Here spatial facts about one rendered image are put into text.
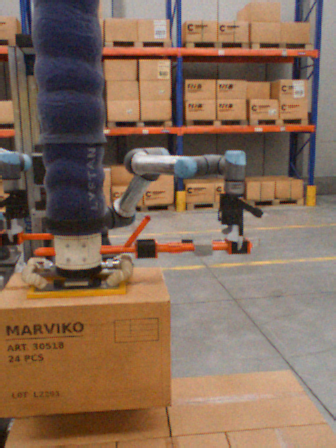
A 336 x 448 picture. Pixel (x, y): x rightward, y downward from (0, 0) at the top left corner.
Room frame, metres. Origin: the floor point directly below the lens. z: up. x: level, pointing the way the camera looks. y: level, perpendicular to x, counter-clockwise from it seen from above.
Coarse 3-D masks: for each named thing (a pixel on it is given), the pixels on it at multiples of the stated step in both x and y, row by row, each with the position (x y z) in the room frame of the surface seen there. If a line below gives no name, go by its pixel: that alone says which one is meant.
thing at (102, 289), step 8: (56, 280) 1.57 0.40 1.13; (96, 280) 1.57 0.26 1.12; (32, 288) 1.57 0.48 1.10; (48, 288) 1.55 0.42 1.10; (56, 288) 1.55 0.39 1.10; (64, 288) 1.55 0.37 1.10; (72, 288) 1.55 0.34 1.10; (80, 288) 1.55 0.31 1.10; (88, 288) 1.55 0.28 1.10; (96, 288) 1.55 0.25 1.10; (104, 288) 1.55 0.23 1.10; (112, 288) 1.55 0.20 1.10; (120, 288) 1.56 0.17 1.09; (32, 296) 1.51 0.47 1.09; (40, 296) 1.52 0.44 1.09; (48, 296) 1.52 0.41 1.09; (56, 296) 1.52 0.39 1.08; (64, 296) 1.52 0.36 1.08; (72, 296) 1.53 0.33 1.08; (80, 296) 1.53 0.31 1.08; (88, 296) 1.53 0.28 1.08
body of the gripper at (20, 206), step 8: (8, 192) 1.87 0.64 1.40; (16, 192) 1.88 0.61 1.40; (24, 192) 1.90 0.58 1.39; (16, 200) 1.90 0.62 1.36; (24, 200) 1.89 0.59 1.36; (8, 208) 1.87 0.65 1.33; (16, 208) 1.87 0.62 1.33; (24, 208) 1.88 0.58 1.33; (16, 216) 1.88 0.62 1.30; (24, 216) 1.88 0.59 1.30
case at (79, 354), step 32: (128, 288) 1.61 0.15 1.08; (160, 288) 1.61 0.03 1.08; (0, 320) 1.43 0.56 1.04; (32, 320) 1.44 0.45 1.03; (64, 320) 1.45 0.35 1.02; (96, 320) 1.46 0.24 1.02; (128, 320) 1.47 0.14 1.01; (160, 320) 1.48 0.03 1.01; (0, 352) 1.43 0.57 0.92; (32, 352) 1.44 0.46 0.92; (64, 352) 1.45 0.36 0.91; (96, 352) 1.46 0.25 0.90; (128, 352) 1.47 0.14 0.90; (160, 352) 1.48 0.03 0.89; (0, 384) 1.43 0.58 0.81; (32, 384) 1.44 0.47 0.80; (64, 384) 1.45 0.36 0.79; (96, 384) 1.46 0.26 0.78; (128, 384) 1.47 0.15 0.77; (160, 384) 1.48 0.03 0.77; (0, 416) 1.43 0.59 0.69
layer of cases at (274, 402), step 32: (192, 384) 1.85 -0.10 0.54; (224, 384) 1.84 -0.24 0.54; (256, 384) 1.84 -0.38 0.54; (288, 384) 1.83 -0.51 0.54; (32, 416) 1.63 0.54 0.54; (64, 416) 1.63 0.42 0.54; (96, 416) 1.63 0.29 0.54; (128, 416) 1.62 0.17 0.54; (160, 416) 1.62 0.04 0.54; (192, 416) 1.62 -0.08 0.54; (224, 416) 1.61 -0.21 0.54; (256, 416) 1.61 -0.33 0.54; (288, 416) 1.61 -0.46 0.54; (320, 416) 1.60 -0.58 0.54
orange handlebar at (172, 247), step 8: (40, 248) 1.67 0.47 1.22; (48, 248) 1.68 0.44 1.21; (104, 248) 1.66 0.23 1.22; (112, 248) 1.66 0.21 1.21; (120, 248) 1.66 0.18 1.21; (128, 248) 1.66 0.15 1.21; (160, 248) 1.67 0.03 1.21; (168, 248) 1.67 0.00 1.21; (176, 248) 1.68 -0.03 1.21; (184, 248) 1.68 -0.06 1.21; (192, 248) 1.68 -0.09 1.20; (216, 248) 1.69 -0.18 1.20; (224, 248) 1.69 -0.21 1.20
